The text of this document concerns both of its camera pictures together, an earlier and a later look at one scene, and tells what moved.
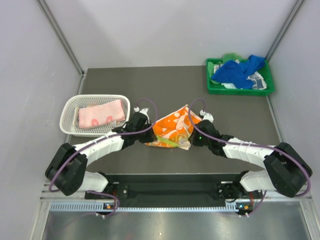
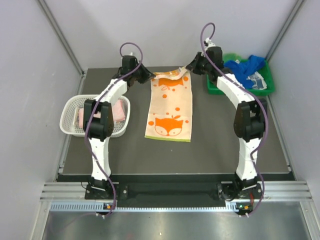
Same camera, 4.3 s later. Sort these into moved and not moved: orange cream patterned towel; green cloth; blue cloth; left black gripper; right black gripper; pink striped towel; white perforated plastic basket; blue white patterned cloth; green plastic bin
Moved: left black gripper; right black gripper; orange cream patterned towel
Not moved: pink striped towel; green plastic bin; blue cloth; white perforated plastic basket; blue white patterned cloth; green cloth
